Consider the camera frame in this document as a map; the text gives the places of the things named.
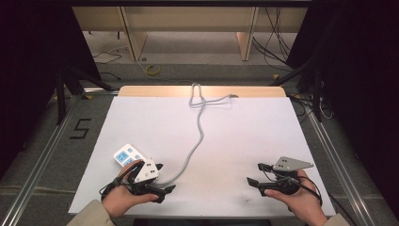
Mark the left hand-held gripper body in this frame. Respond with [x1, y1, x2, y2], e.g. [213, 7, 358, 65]
[126, 157, 168, 204]

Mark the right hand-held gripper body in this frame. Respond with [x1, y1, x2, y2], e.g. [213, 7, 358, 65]
[260, 155, 315, 198]

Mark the grey power strip cable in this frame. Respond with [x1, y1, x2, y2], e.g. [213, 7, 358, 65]
[155, 82, 239, 188]

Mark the person's right hand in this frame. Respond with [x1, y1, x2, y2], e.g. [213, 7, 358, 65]
[264, 169, 329, 226]

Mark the person's left hand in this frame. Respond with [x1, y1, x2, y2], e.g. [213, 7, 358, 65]
[102, 159, 160, 219]

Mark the white table sheet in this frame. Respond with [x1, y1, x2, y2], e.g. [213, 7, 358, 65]
[68, 95, 337, 218]

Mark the black metal stand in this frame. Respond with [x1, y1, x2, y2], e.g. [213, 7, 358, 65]
[268, 57, 325, 123]

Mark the yellow tape roll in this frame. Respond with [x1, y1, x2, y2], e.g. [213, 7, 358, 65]
[145, 64, 163, 77]

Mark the black tripod stand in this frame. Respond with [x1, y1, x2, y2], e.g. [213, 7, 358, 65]
[54, 64, 118, 126]

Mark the beige wooden desk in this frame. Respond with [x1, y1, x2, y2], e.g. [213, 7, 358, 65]
[72, 6, 309, 62]

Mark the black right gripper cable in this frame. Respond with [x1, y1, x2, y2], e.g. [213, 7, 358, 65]
[295, 174, 359, 226]

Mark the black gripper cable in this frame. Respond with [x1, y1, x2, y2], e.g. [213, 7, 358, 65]
[295, 174, 359, 226]
[99, 176, 130, 202]

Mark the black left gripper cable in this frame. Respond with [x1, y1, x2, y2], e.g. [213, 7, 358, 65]
[99, 176, 130, 202]

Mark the aluminium floor rail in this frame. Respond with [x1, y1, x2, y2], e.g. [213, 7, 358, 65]
[304, 109, 377, 226]
[0, 93, 83, 226]

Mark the tangle of floor cables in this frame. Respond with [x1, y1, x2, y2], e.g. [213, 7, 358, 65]
[287, 92, 334, 124]

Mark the bundle of black cables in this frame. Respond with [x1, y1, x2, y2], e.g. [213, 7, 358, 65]
[251, 6, 303, 73]

